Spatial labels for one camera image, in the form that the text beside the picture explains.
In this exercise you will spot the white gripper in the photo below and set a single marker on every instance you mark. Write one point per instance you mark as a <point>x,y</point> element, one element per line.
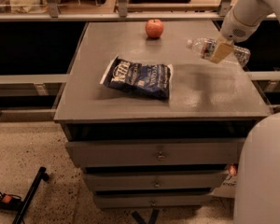
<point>232,27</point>

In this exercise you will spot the clear plastic water bottle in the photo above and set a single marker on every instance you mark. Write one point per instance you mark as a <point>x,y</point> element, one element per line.
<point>203,47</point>

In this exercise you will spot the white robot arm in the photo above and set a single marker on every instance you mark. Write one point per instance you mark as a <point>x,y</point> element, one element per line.
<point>257,193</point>

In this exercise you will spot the red apple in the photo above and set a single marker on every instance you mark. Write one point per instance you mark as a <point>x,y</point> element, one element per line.
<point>154,28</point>

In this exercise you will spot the blue chip bag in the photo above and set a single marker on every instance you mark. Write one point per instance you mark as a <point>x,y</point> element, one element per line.
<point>150,80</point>

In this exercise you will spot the top grey drawer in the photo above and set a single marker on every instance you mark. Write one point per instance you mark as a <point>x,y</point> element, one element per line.
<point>124,153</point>

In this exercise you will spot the grey drawer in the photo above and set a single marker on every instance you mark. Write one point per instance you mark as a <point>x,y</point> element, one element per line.
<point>124,153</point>
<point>143,201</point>
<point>159,180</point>

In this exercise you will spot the grey drawer cabinet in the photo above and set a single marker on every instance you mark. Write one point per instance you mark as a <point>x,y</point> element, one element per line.
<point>148,122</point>

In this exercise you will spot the cardboard box with label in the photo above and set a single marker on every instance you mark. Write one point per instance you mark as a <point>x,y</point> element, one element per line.
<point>227,189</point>

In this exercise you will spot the bottom grey drawer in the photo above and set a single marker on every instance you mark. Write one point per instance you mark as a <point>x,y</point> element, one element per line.
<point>143,201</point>

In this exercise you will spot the middle grey drawer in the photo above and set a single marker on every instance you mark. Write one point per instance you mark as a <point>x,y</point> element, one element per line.
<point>159,180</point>

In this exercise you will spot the metal shelf rail frame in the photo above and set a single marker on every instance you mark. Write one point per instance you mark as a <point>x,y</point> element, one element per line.
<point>112,10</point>

